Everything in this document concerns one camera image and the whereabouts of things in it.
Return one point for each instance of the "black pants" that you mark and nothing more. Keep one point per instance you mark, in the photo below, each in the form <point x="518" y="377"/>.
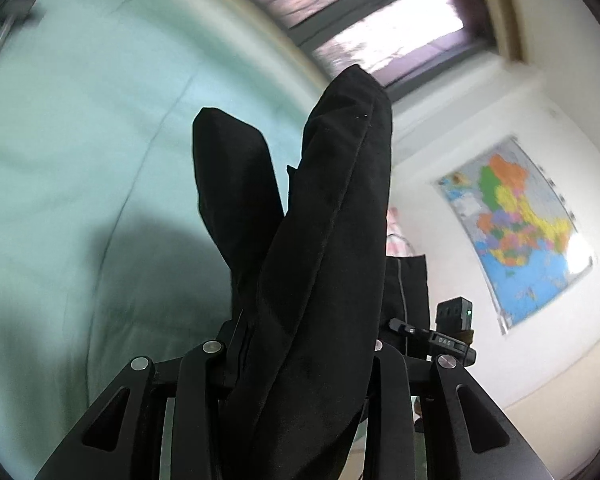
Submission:
<point x="330" y="260"/>

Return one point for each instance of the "pink blanket with white stripe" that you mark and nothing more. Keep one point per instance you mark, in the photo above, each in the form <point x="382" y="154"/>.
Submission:
<point x="396" y="232"/>

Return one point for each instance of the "teal bed sheet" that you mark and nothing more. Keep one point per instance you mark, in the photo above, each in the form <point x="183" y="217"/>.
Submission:
<point x="80" y="160"/>

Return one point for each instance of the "colourful wall map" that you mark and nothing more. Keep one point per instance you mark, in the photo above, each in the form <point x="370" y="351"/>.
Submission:
<point x="520" y="230"/>

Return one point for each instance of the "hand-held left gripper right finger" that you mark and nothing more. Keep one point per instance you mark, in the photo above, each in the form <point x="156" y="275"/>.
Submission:
<point x="392" y="375"/>

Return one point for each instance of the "dark framed window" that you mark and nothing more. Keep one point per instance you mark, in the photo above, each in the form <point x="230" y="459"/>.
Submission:
<point x="380" y="25"/>

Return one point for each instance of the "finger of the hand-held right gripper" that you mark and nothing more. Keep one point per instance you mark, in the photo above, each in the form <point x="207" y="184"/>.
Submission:
<point x="410" y="331"/>

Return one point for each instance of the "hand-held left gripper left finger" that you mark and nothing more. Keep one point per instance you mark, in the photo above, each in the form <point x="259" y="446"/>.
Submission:
<point x="202" y="365"/>

